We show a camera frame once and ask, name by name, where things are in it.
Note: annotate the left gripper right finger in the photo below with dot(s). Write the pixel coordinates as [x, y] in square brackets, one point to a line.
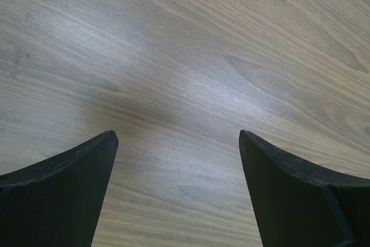
[299, 203]

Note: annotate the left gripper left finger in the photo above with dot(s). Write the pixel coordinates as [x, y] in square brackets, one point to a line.
[58, 201]

